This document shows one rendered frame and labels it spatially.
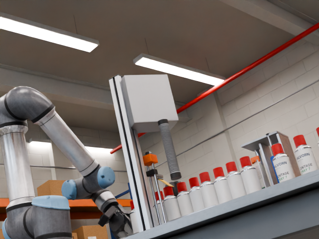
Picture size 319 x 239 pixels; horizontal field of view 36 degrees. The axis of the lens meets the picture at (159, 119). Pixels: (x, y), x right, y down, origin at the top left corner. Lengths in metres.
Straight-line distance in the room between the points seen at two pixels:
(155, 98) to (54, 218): 0.54
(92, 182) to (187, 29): 4.22
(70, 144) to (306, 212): 1.05
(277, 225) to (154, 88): 0.95
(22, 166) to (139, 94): 0.47
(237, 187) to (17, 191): 0.73
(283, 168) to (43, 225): 0.76
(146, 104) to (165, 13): 3.82
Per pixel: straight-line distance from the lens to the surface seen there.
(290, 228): 0.91
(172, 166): 1.63
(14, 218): 1.71
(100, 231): 6.37
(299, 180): 0.87
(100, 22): 5.38
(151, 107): 1.71
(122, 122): 1.72
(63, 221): 1.59
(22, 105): 1.74
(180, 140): 7.81
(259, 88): 6.99
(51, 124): 1.74
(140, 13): 5.38
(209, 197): 1.64
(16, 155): 1.76
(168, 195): 1.74
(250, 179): 1.59
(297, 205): 0.91
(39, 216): 1.60
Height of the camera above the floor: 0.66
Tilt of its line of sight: 22 degrees up
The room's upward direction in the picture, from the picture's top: 13 degrees counter-clockwise
